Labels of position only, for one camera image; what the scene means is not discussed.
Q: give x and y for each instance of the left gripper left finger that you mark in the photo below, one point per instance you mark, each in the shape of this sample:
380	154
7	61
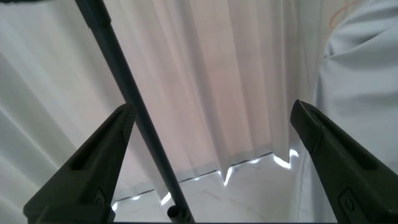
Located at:
84	174

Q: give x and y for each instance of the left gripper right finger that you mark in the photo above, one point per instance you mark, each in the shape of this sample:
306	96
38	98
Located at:
351	161

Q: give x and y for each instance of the white curtain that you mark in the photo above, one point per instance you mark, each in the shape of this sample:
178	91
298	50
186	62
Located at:
202	77

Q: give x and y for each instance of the black clothes rack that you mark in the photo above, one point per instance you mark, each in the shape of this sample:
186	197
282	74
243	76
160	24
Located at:
124	81

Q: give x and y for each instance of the pale grey shorts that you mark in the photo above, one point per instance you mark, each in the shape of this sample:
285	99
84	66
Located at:
363	77

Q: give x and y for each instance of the pink clothes hanger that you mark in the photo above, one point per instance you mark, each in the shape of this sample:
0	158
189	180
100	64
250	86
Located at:
331	18

